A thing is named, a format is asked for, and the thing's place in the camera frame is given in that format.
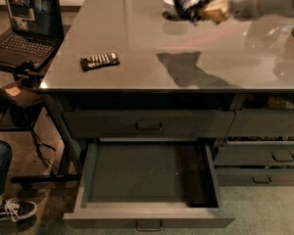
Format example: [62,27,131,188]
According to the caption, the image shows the right top grey drawer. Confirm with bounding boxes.
[227,110,294,137]

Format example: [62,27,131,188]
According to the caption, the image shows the right middle grey drawer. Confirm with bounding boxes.
[214,141,294,166]

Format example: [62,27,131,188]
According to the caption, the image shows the open grey middle drawer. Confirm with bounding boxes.
[64,141,234,232]

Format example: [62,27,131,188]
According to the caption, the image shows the black white sneaker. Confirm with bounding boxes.
[0,198,37,222]

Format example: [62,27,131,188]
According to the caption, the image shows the black open laptop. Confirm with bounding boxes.
[0,0,64,71]

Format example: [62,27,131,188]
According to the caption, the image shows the closed grey top drawer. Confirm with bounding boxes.
[63,110,234,139]

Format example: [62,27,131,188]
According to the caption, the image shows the dark pouch with sticky note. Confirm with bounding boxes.
[0,80,43,108]

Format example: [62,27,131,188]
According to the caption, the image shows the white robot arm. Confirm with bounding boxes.
[200,0,294,24]

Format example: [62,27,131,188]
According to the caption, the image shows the white ceramic bowl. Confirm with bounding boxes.
[164,0,178,18]

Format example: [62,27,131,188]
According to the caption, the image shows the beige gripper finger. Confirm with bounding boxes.
[200,9,229,24]

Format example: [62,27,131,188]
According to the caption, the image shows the right bottom grey drawer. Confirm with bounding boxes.
[216,168,294,186]

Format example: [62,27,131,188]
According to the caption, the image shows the black laptop stand cart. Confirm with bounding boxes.
[0,24,81,188]

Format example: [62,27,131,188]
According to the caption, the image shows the dark snack bar wrapper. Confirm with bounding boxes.
[80,52,120,71]

